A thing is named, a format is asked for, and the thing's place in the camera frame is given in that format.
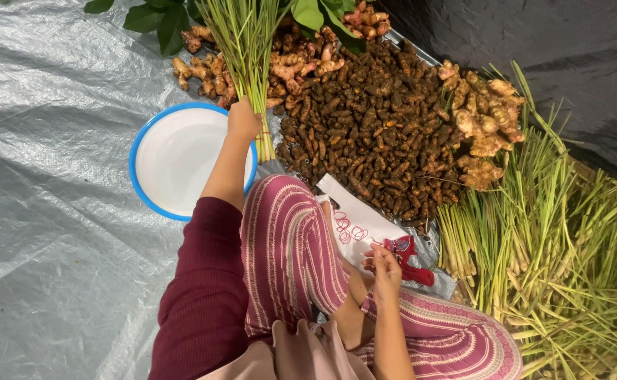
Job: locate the person's left fingers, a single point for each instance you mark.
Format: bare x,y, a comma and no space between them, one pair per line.
259,120

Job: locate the heap of pale ginger roots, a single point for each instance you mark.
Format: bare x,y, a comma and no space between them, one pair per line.
485,126

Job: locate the white basin with blue rim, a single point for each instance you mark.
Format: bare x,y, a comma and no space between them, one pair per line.
181,158

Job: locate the person's right hand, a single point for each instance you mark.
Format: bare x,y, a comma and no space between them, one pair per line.
387,277

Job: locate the beige cloth garment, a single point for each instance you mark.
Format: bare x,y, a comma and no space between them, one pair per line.
308,353

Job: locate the heap of pink galangal roots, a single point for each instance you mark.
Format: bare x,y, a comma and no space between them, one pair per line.
292,63

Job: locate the person's legs in striped trousers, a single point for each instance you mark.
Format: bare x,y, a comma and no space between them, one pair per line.
287,253

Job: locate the person's right fingers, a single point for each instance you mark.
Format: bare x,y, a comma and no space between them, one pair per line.
376,258

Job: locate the green leafy branch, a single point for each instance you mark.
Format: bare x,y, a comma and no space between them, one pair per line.
171,24

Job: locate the pile of loose lemongrass stalks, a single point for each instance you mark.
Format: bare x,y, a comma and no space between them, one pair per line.
551,264

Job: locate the bunch of red rubber bands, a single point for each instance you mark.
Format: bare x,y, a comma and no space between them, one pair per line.
348,229

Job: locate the heap of brown turmeric roots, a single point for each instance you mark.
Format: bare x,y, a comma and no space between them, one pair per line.
371,132

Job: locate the white plastic bag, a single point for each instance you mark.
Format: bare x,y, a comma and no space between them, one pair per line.
341,192

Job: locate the black plastic sheet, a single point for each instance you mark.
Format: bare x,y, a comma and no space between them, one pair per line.
551,63

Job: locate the grey plastic tarp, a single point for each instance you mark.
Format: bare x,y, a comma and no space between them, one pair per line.
49,184

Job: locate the red plastic bag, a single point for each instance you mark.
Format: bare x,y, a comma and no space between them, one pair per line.
416,274

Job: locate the lemongrass bundle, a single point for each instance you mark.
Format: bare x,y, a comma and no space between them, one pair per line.
245,53

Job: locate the person's left hand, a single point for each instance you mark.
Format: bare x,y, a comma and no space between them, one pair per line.
242,122

